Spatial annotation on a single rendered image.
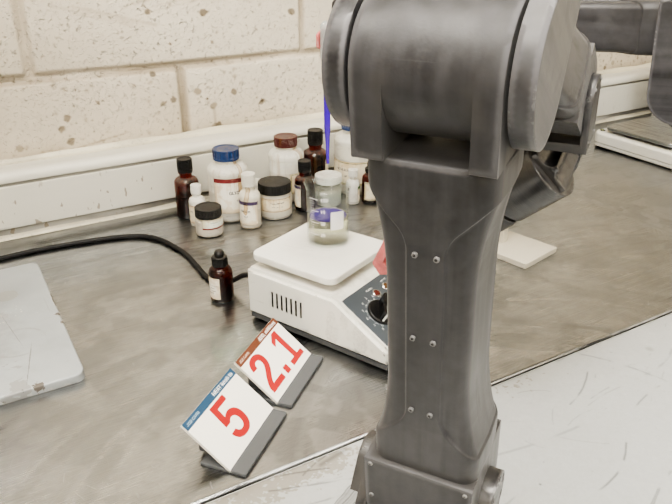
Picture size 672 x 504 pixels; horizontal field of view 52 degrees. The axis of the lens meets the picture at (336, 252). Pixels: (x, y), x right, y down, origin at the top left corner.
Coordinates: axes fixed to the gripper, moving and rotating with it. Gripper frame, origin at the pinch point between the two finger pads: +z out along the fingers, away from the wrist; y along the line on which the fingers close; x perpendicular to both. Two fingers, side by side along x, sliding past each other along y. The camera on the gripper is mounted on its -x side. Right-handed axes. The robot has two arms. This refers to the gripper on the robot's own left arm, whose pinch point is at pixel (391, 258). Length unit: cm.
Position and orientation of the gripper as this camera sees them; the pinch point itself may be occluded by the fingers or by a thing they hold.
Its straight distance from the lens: 69.0
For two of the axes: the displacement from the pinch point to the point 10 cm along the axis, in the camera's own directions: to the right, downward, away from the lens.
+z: -6.0, 4.0, 6.9
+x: 5.3, 8.5, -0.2
